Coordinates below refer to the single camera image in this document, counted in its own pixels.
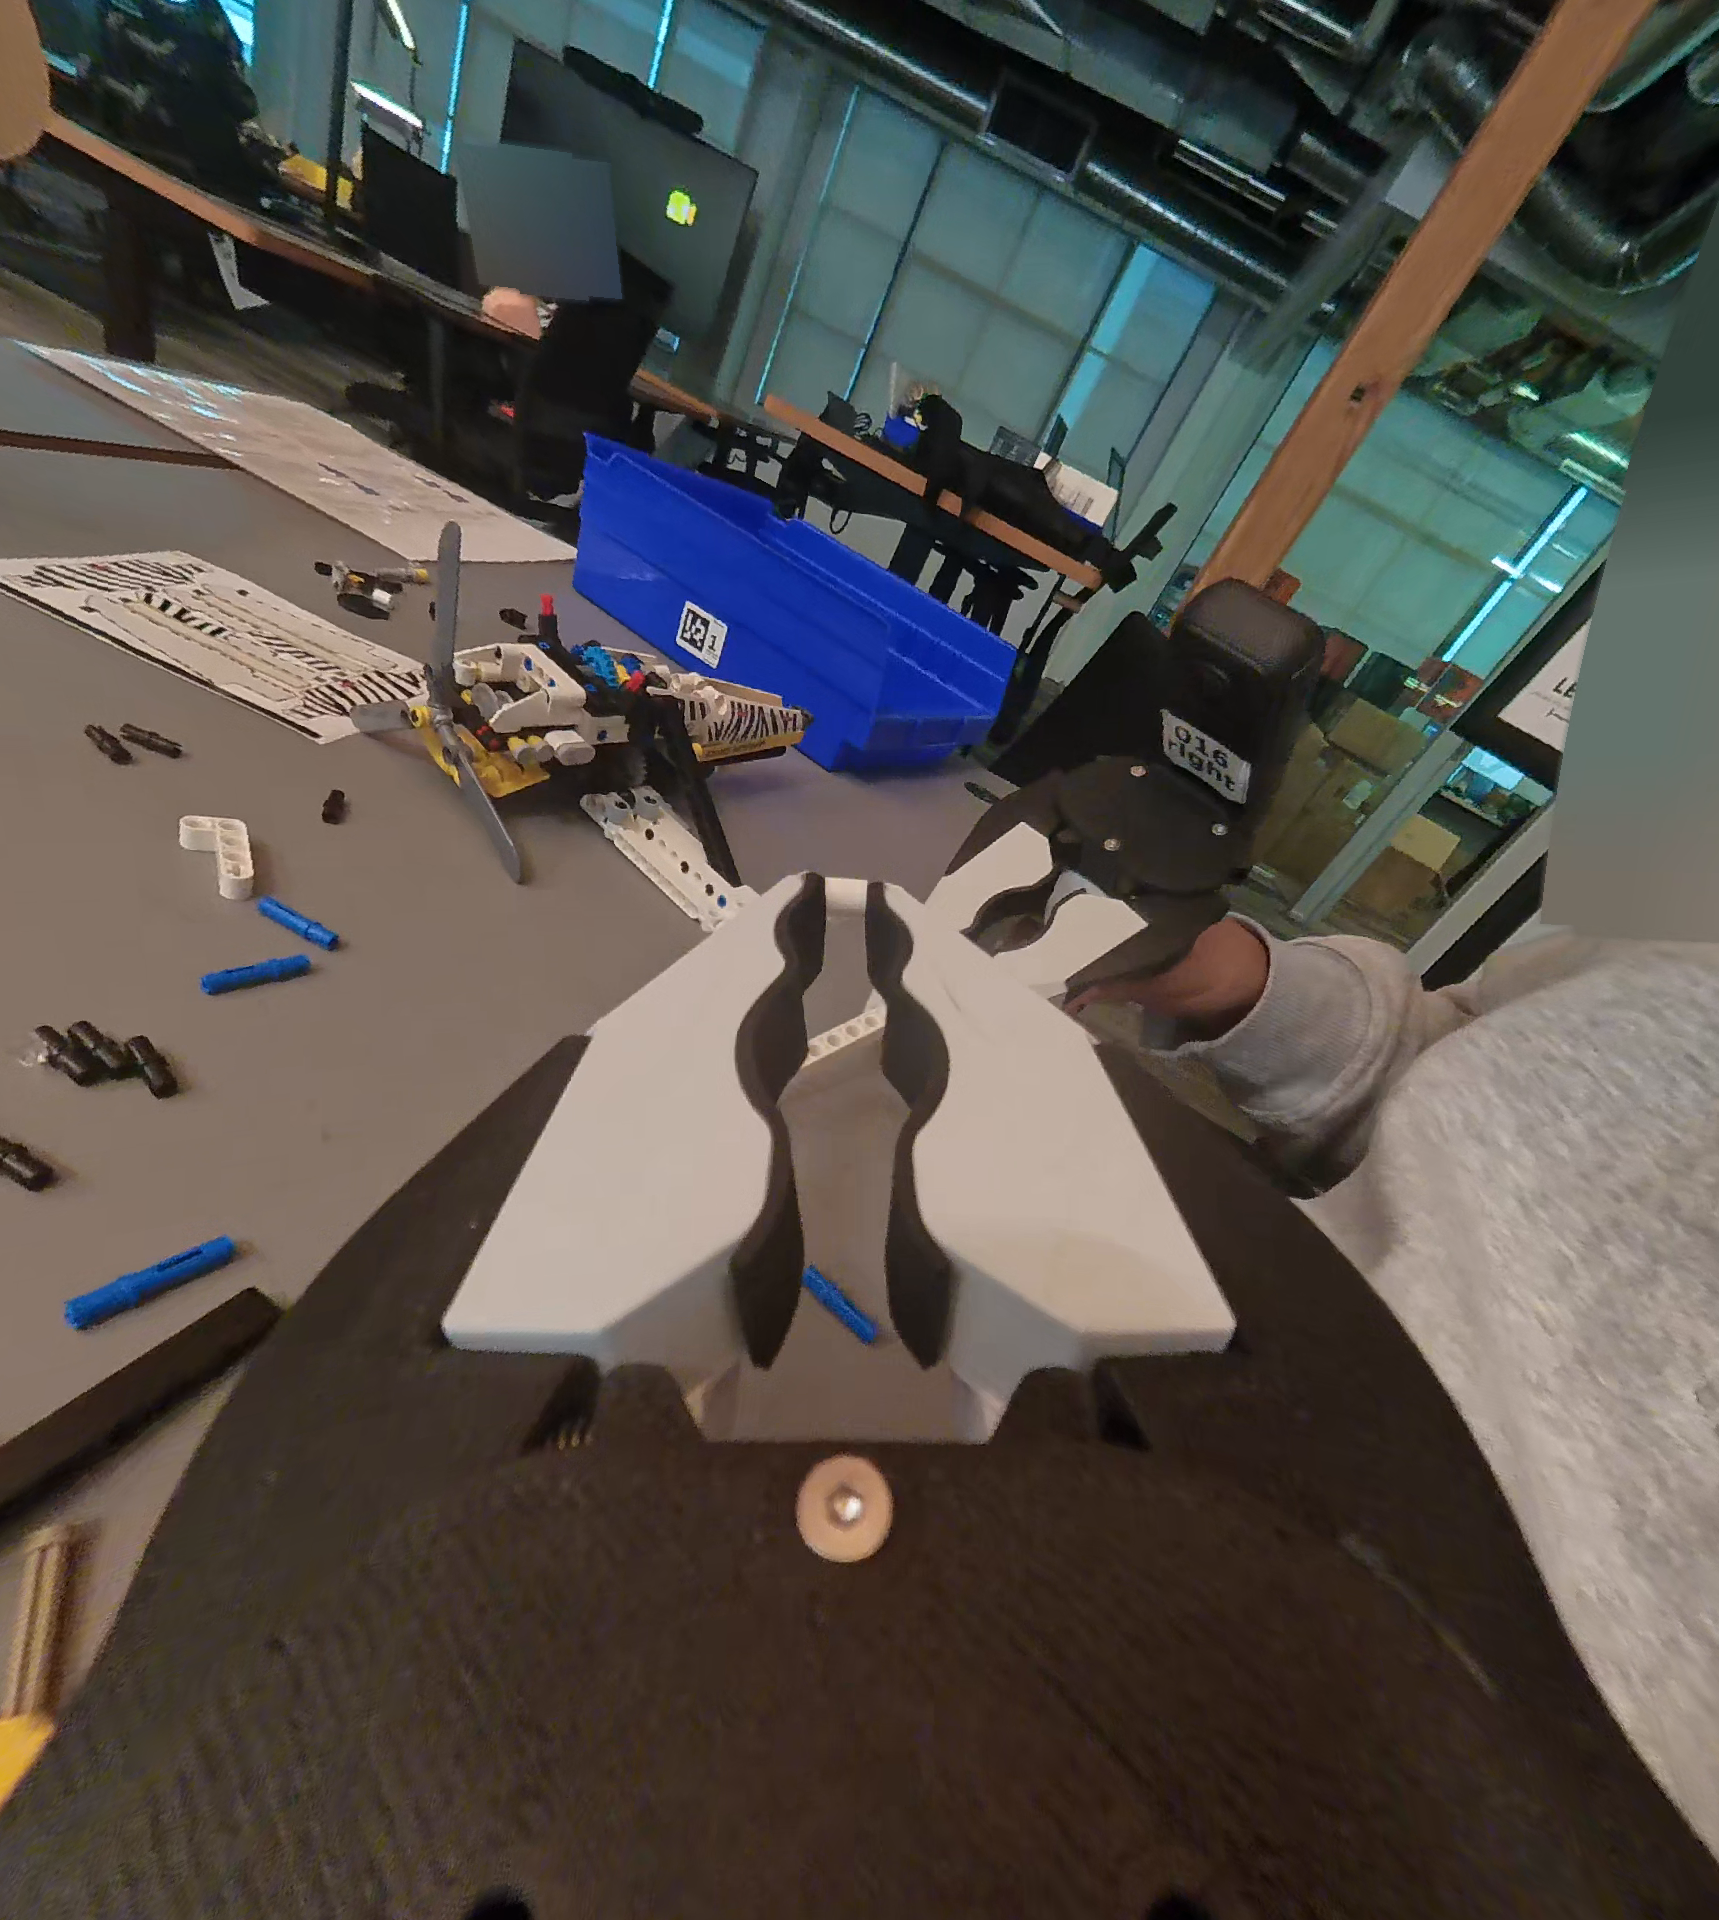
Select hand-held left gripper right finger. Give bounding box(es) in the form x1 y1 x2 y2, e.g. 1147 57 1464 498
867 883 1237 1429

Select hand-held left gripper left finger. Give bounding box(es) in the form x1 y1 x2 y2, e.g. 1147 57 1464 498
444 874 827 1420

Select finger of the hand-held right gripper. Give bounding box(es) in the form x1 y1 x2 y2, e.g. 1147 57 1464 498
1013 887 1154 1003
931 834 1065 953

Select person's right forearm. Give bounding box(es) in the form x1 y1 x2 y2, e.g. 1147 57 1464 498
1202 928 1480 1200

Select partly built lego aircraft model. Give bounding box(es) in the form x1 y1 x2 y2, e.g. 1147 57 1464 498
350 523 819 936

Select white angled lego beam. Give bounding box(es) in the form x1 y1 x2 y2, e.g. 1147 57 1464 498
175 816 264 900

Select small black lego assembly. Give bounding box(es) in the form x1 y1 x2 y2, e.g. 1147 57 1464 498
316 559 436 624

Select tan lego axle pin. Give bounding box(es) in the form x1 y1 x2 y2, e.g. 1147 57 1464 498
0 1522 99 1721

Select person's right hand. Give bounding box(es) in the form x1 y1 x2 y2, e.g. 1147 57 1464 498
1097 914 1272 1041

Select blue plastic bin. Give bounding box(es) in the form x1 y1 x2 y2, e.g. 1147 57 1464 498
569 432 1021 779

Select white sign with black marker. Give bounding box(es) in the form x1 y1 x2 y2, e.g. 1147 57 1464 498
1494 593 1612 791

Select long black flat bar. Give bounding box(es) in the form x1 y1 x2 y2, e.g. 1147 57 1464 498
0 1288 284 1581

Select zebra striped sticker sheet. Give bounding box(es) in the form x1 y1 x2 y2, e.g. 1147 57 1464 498
0 553 430 748

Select white printed paper sheet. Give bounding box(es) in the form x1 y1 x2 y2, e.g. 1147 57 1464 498
17 342 580 563

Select large dark monitor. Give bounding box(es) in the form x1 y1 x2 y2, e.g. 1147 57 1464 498
498 44 760 348

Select wooden post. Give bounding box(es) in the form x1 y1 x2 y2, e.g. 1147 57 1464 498
1204 0 1661 600

